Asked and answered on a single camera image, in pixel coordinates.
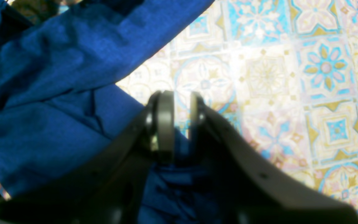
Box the patterned tile tablecloth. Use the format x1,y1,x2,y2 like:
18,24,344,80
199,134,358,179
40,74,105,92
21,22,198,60
4,0,358,212

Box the right gripper white left finger image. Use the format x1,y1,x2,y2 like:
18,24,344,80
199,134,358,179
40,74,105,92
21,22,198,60
0,91,175,224

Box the blue long-sleeve T-shirt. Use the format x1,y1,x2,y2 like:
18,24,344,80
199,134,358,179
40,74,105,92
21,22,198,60
0,0,226,224

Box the right gripper white right finger image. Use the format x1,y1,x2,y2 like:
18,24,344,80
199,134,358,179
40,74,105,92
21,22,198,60
189,92,358,224

